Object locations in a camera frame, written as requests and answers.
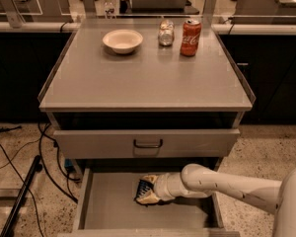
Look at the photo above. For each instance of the open grey middle drawer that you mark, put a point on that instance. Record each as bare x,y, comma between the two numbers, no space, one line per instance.
106,208

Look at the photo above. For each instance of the white horizontal rail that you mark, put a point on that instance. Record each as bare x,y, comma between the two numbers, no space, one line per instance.
34,27

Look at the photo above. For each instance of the grey top drawer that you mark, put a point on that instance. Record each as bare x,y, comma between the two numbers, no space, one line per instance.
174,143

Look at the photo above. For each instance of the blue rxbar blueberry bar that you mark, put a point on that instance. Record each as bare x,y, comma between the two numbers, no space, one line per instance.
143,188

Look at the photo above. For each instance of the red coca-cola can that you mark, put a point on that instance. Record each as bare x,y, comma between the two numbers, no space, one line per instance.
191,34

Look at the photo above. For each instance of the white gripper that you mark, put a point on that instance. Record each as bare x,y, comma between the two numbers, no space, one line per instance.
162,187

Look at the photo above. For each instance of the clear water bottle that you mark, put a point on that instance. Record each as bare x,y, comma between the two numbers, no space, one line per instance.
109,8

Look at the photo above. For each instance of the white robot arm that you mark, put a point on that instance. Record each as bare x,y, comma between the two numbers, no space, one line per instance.
196,181

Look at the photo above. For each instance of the black bar on floor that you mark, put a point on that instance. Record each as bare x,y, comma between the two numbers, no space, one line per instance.
7,230

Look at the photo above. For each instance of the clear glass jar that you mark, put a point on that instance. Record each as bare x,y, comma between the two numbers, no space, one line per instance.
166,33

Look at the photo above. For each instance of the grey drawer cabinet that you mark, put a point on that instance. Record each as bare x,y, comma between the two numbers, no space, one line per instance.
94,88

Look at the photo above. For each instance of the white paper bowl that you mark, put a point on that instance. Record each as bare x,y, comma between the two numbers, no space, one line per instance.
123,41

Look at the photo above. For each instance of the black drawer handle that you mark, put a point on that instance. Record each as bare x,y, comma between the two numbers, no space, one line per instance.
147,145

